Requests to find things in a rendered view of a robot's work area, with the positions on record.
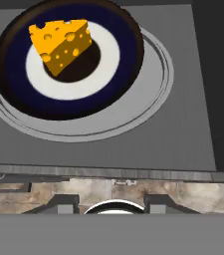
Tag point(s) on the dark blue and white plate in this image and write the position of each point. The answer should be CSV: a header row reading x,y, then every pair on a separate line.
x,y
68,89

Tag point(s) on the yellow cheese wedge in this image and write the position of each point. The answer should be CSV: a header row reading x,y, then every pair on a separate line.
x,y
63,43

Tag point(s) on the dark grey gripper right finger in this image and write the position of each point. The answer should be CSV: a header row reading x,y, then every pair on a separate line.
x,y
156,203

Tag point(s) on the white plate with black rim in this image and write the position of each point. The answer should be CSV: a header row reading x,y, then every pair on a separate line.
x,y
115,207

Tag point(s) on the grey microwave oven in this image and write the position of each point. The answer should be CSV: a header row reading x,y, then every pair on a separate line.
x,y
170,139

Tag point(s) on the grey microwave turntable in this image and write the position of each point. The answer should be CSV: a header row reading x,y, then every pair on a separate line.
x,y
150,99

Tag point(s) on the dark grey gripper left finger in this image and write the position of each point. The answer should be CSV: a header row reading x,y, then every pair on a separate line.
x,y
65,203

